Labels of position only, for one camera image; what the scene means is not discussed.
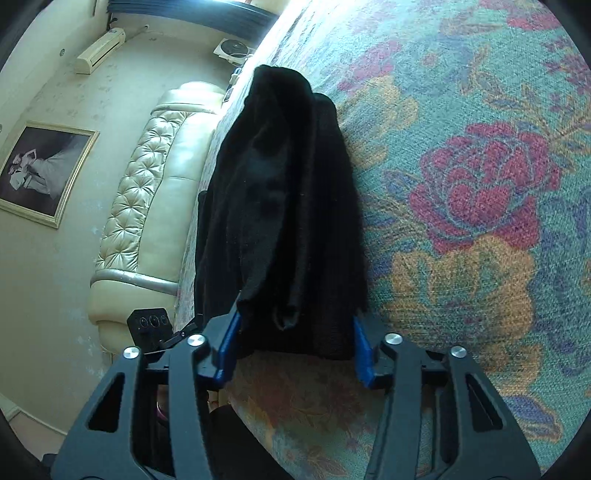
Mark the dark bedside object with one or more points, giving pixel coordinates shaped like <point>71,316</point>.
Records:
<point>233,83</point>

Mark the white round device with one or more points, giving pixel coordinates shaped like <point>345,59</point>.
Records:
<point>233,51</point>

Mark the floral printed blanket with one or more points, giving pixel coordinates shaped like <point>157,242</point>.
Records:
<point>461,277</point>

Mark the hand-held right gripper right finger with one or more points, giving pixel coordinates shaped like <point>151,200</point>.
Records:
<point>364,355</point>

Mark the black pants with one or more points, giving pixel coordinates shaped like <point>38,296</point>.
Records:
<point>277,207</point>

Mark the white wall air conditioner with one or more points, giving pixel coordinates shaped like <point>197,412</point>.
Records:
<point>99,50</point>

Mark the cream tufted leather headboard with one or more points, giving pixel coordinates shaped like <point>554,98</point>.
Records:
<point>138,207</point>

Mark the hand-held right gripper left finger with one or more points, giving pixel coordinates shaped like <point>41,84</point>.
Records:
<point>227,346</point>

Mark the gold framed wall picture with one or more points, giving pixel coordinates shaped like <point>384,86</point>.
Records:
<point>44,173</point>

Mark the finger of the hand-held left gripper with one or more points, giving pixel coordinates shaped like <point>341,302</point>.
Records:
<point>180,334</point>

